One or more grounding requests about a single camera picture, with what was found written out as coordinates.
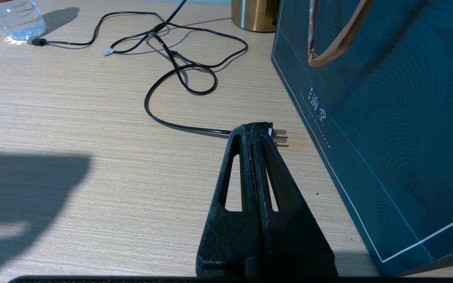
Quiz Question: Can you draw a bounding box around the clear red-capped water bottle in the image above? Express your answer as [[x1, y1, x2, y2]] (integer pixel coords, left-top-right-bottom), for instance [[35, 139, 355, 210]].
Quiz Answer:
[[0, 0, 46, 41]]

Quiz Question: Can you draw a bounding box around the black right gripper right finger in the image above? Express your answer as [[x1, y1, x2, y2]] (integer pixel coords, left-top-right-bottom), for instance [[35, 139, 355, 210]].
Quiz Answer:
[[251, 122, 338, 276]]

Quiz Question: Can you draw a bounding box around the black lamp power cord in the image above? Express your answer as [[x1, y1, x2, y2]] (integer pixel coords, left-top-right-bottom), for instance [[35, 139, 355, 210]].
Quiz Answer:
[[144, 0, 289, 148]]

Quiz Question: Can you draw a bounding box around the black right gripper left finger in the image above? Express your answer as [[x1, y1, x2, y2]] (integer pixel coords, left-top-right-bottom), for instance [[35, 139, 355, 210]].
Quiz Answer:
[[196, 124, 264, 276]]

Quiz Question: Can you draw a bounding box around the thin black connector cable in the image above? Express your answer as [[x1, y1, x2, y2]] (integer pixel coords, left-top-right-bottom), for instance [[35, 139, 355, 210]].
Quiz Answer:
[[28, 11, 172, 56]]

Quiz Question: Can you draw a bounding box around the brass desk lamp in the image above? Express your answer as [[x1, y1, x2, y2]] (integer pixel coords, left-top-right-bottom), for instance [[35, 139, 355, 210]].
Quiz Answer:
[[231, 0, 280, 33]]

